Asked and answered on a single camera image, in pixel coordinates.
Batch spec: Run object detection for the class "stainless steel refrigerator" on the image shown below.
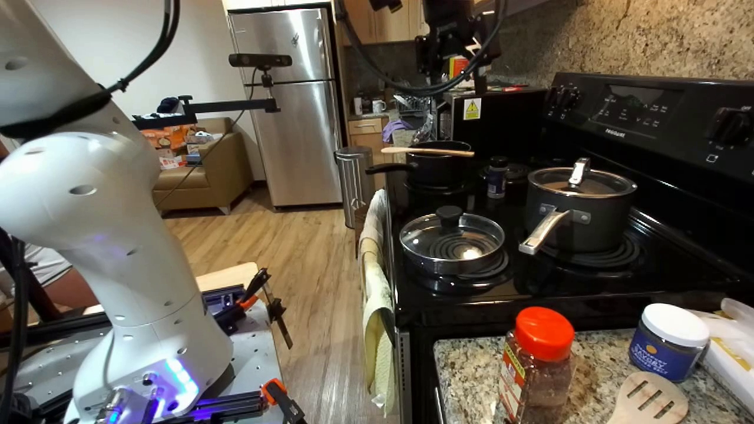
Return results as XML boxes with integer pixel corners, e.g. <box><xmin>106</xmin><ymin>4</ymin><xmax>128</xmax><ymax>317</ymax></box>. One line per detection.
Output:
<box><xmin>226</xmin><ymin>4</ymin><xmax>347</xmax><ymax>210</ymax></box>

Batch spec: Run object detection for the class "utensil holder with utensils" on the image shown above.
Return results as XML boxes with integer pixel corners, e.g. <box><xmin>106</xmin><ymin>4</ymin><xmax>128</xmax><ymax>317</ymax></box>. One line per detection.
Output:
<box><xmin>392</xmin><ymin>93</ymin><xmax>441</xmax><ymax>147</ymax></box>

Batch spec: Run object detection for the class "black tripod leg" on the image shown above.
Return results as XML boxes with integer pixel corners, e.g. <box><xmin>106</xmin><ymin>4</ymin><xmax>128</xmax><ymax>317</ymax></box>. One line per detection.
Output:
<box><xmin>22</xmin><ymin>266</ymin><xmax>67</xmax><ymax>322</ymax></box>

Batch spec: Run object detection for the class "black appliance yellow label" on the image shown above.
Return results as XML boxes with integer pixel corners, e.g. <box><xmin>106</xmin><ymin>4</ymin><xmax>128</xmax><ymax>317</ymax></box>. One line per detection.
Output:
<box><xmin>452</xmin><ymin>88</ymin><xmax>549</xmax><ymax>162</ymax></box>

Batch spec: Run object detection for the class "glass lid black knob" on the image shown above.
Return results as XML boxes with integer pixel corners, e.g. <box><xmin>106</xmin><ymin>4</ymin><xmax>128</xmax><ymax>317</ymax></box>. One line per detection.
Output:
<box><xmin>398</xmin><ymin>204</ymin><xmax>507</xmax><ymax>266</ymax></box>

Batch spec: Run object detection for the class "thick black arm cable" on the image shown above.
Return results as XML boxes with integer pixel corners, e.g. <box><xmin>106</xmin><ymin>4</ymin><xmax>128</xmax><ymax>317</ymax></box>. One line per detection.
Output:
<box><xmin>0</xmin><ymin>0</ymin><xmax>185</xmax><ymax>144</ymax></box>

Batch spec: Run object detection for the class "black bar camera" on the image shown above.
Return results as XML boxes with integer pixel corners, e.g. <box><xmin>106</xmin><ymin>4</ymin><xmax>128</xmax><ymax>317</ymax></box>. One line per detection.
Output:
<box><xmin>226</xmin><ymin>52</ymin><xmax>295</xmax><ymax>89</ymax></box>

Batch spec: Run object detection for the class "spice jar red lid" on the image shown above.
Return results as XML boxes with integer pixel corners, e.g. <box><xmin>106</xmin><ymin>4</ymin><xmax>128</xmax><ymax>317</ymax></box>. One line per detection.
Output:
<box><xmin>497</xmin><ymin>305</ymin><xmax>577</xmax><ymax>424</ymax></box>

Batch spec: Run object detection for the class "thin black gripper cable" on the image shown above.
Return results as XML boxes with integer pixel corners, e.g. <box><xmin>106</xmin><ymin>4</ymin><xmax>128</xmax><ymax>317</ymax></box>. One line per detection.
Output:
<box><xmin>340</xmin><ymin>0</ymin><xmax>507</xmax><ymax>101</ymax></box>

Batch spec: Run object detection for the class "cardboard box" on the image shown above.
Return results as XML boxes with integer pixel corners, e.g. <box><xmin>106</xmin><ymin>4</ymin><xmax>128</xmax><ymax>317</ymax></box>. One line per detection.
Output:
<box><xmin>347</xmin><ymin>116</ymin><xmax>388</xmax><ymax>155</ymax></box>

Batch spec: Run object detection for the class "dark pot lid silver handle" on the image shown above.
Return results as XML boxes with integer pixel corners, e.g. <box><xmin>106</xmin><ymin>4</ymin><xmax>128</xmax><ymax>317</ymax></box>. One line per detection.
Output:
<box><xmin>525</xmin><ymin>155</ymin><xmax>642</xmax><ymax>200</ymax></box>

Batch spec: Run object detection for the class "blue jar white lid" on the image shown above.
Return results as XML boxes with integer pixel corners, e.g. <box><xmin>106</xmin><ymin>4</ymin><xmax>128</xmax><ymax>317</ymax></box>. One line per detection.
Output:
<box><xmin>628</xmin><ymin>302</ymin><xmax>714</xmax><ymax>386</ymax></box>

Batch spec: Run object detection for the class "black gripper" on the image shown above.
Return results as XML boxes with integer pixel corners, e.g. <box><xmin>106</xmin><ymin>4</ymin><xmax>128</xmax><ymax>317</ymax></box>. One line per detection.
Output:
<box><xmin>421</xmin><ymin>0</ymin><xmax>496</xmax><ymax>68</ymax></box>

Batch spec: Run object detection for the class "black electric stove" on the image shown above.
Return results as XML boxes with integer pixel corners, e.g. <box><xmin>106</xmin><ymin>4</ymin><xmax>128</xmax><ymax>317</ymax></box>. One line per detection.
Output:
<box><xmin>388</xmin><ymin>71</ymin><xmax>754</xmax><ymax>424</ymax></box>

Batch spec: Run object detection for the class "brown sofa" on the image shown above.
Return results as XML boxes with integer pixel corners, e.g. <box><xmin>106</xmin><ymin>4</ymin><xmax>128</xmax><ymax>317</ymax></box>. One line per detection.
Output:
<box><xmin>149</xmin><ymin>116</ymin><xmax>255</xmax><ymax>217</ymax></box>

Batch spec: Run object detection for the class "light wooden board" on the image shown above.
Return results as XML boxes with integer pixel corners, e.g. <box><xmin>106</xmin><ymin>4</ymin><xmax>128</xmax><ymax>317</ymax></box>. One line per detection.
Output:
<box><xmin>194</xmin><ymin>262</ymin><xmax>262</xmax><ymax>297</ymax></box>

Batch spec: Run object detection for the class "orange white framed card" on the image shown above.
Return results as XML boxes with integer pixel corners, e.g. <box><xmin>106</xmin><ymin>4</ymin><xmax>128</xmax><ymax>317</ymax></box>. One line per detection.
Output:
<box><xmin>447</xmin><ymin>52</ymin><xmax>476</xmax><ymax>82</ymax></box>

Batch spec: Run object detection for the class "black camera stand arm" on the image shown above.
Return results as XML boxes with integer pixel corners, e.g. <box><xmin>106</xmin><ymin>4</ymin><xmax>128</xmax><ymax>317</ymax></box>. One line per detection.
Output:
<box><xmin>129</xmin><ymin>94</ymin><xmax>280</xmax><ymax>130</ymax></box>

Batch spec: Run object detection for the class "wire waste basket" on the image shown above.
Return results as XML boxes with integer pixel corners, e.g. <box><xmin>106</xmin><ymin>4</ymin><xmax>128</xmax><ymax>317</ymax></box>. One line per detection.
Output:
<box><xmin>334</xmin><ymin>149</ymin><xmax>372</xmax><ymax>230</ymax></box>

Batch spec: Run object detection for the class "white plastic package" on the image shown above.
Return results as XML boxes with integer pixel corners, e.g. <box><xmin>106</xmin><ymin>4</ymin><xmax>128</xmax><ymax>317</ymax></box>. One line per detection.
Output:
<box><xmin>694</xmin><ymin>295</ymin><xmax>754</xmax><ymax>415</ymax></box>

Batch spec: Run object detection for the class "wooden slotted spatula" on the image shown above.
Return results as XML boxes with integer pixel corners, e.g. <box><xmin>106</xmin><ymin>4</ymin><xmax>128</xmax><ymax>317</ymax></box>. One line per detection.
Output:
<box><xmin>605</xmin><ymin>370</ymin><xmax>694</xmax><ymax>424</ymax></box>

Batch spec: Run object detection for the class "person in grey shorts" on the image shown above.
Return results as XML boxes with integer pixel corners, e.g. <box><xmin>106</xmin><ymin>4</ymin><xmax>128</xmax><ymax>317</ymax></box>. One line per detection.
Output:
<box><xmin>22</xmin><ymin>241</ymin><xmax>101</xmax><ymax>316</ymax></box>

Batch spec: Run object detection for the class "grey metal base plate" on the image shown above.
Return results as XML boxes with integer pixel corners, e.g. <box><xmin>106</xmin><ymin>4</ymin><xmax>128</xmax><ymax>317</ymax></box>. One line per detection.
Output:
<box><xmin>9</xmin><ymin>302</ymin><xmax>288</xmax><ymax>424</ymax></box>

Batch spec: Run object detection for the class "black pot silver handle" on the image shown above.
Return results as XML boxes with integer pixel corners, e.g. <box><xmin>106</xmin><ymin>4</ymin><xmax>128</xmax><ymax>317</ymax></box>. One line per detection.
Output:
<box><xmin>516</xmin><ymin>177</ymin><xmax>642</xmax><ymax>260</ymax></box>

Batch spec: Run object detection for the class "dark bottle blue label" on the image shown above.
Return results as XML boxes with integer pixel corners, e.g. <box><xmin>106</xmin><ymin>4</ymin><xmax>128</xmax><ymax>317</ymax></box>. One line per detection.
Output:
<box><xmin>480</xmin><ymin>155</ymin><xmax>511</xmax><ymax>203</ymax></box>

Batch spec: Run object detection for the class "black clamp orange handle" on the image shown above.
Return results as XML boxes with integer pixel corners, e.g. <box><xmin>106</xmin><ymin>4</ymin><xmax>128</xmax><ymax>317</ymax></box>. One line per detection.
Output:
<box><xmin>234</xmin><ymin>266</ymin><xmax>298</xmax><ymax>350</ymax></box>

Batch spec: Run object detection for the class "black metal bar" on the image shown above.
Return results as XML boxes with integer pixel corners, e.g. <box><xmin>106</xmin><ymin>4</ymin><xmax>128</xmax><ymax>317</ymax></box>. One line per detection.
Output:
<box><xmin>0</xmin><ymin>309</ymin><xmax>114</xmax><ymax>349</ymax></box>

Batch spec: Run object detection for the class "pale yellow hanging towel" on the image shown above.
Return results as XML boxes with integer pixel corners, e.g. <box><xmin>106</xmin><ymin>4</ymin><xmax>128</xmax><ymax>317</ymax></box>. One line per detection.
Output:
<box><xmin>355</xmin><ymin>186</ymin><xmax>400</xmax><ymax>419</ymax></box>

